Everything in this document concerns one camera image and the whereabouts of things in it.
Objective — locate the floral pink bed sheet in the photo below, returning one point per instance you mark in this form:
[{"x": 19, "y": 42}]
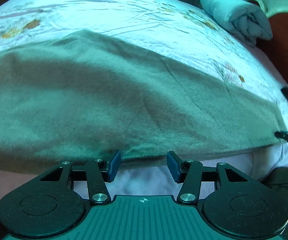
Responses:
[{"x": 169, "y": 27}]

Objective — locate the grey-brown fleece pants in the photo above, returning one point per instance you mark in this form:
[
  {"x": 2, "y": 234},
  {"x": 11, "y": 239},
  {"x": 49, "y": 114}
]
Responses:
[{"x": 84, "y": 95}]

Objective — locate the rolled grey-blue quilt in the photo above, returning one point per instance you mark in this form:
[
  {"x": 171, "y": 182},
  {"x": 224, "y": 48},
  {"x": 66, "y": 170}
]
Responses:
[{"x": 244, "y": 20}]

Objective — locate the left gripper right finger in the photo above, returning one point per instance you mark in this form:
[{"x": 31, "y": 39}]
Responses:
[{"x": 191, "y": 174}]

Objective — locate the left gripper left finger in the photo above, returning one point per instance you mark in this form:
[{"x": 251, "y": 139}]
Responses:
[{"x": 96, "y": 172}]

